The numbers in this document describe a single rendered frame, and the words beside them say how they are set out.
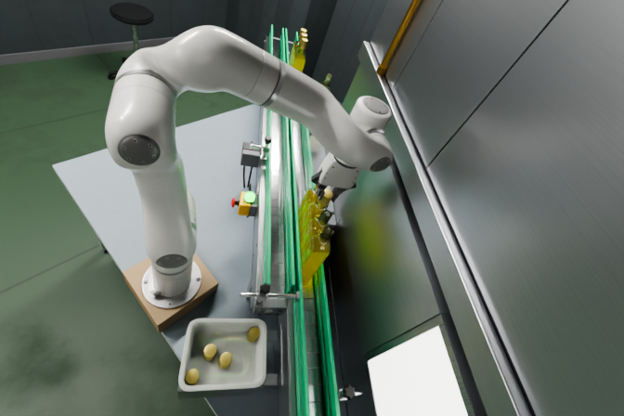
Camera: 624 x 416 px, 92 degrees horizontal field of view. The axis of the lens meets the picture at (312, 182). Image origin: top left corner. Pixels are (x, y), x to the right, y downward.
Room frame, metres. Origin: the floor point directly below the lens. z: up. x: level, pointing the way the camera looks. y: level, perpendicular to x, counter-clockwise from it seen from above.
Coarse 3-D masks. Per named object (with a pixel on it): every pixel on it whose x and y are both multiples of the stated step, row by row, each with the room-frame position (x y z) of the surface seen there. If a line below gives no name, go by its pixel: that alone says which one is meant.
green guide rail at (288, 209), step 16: (288, 128) 1.06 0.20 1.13; (288, 144) 0.96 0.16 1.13; (288, 160) 0.88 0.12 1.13; (288, 176) 0.79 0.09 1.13; (288, 192) 0.73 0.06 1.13; (288, 208) 0.67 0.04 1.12; (288, 224) 0.61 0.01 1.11; (288, 240) 0.56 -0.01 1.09; (288, 256) 0.51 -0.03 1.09; (288, 272) 0.46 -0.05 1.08; (288, 288) 0.42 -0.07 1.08
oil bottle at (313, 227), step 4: (312, 220) 0.56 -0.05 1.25; (316, 220) 0.56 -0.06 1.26; (308, 224) 0.56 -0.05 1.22; (312, 224) 0.55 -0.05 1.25; (316, 224) 0.55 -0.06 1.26; (328, 224) 0.57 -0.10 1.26; (308, 228) 0.55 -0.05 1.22; (312, 228) 0.53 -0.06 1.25; (316, 228) 0.53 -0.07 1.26; (320, 228) 0.54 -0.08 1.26; (304, 232) 0.56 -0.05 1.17; (308, 232) 0.54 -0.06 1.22; (312, 232) 0.53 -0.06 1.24; (316, 232) 0.53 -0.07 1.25; (320, 232) 0.53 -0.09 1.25; (304, 236) 0.55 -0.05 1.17; (308, 236) 0.53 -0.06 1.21; (300, 240) 0.56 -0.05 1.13; (304, 240) 0.54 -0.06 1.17; (300, 244) 0.55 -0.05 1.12; (304, 244) 0.53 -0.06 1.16; (300, 248) 0.54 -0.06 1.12
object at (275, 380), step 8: (192, 320) 0.24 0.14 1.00; (264, 320) 0.33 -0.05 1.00; (280, 328) 0.33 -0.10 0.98; (272, 336) 0.32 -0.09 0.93; (280, 336) 0.31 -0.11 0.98; (280, 344) 0.29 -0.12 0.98; (280, 352) 0.27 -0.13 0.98; (280, 360) 0.25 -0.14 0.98; (280, 368) 0.24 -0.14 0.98; (272, 376) 0.22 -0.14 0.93; (280, 376) 0.22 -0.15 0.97; (264, 384) 0.18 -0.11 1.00; (272, 384) 0.20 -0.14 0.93; (280, 384) 0.20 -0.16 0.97; (184, 392) 0.09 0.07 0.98; (192, 392) 0.10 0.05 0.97; (200, 392) 0.11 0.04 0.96; (208, 392) 0.12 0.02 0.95; (216, 392) 0.13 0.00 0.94; (224, 392) 0.13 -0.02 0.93; (232, 392) 0.14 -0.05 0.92; (240, 392) 0.15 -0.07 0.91; (248, 392) 0.16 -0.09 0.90; (256, 392) 0.17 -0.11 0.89
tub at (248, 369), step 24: (192, 336) 0.22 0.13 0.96; (216, 336) 0.25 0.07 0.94; (240, 336) 0.28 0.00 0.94; (264, 336) 0.28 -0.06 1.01; (192, 360) 0.17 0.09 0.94; (216, 360) 0.19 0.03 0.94; (240, 360) 0.22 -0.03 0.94; (264, 360) 0.23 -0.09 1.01; (216, 384) 0.13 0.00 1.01; (240, 384) 0.15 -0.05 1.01
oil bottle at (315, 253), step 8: (312, 240) 0.50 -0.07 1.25; (304, 248) 0.51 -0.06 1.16; (312, 248) 0.48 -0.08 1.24; (320, 248) 0.48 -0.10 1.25; (328, 248) 0.49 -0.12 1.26; (304, 256) 0.49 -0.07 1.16; (312, 256) 0.47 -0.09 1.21; (320, 256) 0.48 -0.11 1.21; (304, 264) 0.47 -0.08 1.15; (312, 264) 0.48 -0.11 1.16; (320, 264) 0.49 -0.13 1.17; (304, 272) 0.47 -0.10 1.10; (312, 272) 0.48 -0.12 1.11
